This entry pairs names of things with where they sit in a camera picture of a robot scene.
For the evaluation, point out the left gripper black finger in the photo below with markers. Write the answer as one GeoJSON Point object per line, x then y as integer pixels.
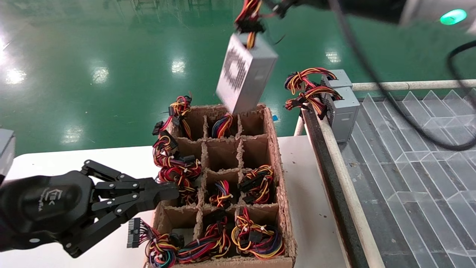
{"type": "Point", "coordinates": [160, 189]}

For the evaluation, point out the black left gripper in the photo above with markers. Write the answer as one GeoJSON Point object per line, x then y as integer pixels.
{"type": "Point", "coordinates": [41, 203]}

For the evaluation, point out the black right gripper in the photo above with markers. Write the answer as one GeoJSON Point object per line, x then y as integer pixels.
{"type": "Point", "coordinates": [364, 7]}

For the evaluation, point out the cardboard box with dividers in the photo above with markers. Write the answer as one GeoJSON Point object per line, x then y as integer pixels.
{"type": "Point", "coordinates": [256, 149]}

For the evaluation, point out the short white pipe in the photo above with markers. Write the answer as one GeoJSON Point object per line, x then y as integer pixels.
{"type": "Point", "coordinates": [298, 128]}

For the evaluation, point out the conveyor with clear dividers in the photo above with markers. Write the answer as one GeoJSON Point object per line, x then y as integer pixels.
{"type": "Point", "coordinates": [409, 186]}

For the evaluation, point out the long white rail pipe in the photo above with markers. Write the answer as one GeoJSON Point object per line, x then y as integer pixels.
{"type": "Point", "coordinates": [416, 85]}

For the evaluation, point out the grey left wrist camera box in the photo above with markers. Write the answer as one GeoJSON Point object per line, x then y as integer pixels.
{"type": "Point", "coordinates": [5, 152]}

